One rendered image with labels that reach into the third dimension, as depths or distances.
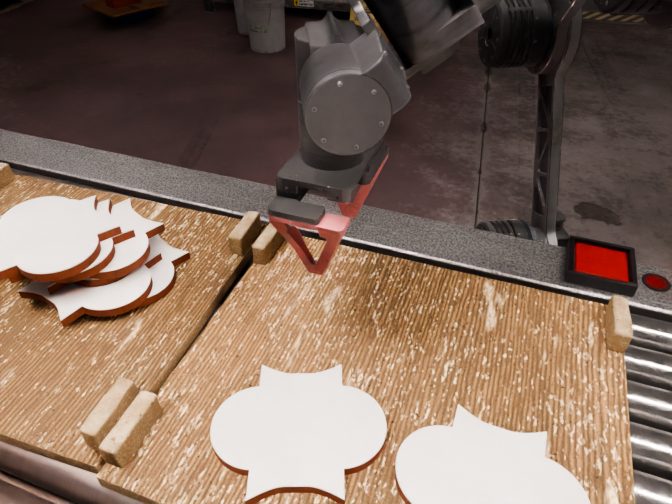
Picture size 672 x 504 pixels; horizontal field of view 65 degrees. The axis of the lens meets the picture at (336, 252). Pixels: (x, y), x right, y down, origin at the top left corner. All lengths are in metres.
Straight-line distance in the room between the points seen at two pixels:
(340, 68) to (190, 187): 0.51
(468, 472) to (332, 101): 0.30
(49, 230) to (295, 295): 0.27
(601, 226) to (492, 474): 2.10
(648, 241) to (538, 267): 1.82
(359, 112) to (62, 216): 0.40
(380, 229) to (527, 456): 0.36
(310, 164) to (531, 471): 0.31
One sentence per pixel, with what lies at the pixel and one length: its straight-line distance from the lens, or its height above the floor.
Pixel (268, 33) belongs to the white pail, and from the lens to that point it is 4.09.
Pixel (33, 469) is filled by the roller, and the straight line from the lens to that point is 0.56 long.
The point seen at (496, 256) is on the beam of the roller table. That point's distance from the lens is 0.70.
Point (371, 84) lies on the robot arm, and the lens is 0.35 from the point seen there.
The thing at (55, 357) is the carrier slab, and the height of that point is 0.94.
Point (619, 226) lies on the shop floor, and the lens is 2.55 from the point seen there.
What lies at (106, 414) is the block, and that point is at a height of 0.96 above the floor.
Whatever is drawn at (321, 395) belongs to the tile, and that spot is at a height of 0.95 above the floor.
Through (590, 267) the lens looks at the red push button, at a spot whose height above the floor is 0.93.
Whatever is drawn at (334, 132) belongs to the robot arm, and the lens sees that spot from 0.36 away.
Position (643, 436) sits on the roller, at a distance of 0.57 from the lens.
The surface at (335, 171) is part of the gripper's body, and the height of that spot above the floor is 1.12.
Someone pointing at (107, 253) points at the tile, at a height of 0.99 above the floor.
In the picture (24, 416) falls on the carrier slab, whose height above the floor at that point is 0.94.
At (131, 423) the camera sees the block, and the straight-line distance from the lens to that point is 0.49.
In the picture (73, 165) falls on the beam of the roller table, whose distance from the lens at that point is 0.95.
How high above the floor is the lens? 1.35
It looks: 40 degrees down
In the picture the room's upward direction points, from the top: straight up
